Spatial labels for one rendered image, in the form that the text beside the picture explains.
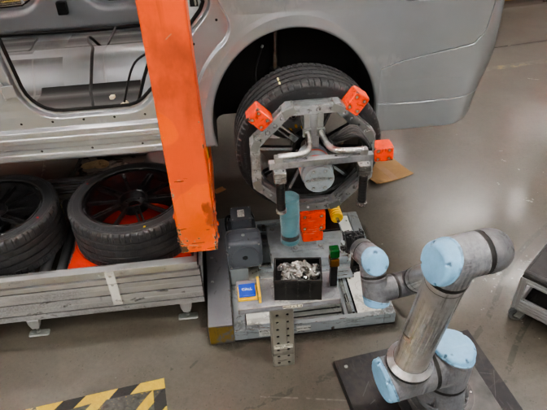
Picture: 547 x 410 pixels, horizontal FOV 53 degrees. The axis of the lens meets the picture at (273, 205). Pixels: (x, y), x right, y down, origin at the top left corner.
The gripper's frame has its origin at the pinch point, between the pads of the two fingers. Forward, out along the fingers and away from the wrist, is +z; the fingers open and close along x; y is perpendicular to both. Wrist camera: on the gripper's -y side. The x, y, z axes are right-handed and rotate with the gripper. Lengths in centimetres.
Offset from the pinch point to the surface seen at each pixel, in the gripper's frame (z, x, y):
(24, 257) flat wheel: 67, 143, -2
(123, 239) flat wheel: 53, 93, 2
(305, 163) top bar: 4.6, 12.0, 33.1
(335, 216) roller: 40.1, -7.3, 0.4
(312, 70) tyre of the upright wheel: 31, -1, 69
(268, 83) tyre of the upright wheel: 34, 18, 66
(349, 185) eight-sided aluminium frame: 32.6, -13.3, 16.2
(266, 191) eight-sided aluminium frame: 33.7, 25.0, 18.6
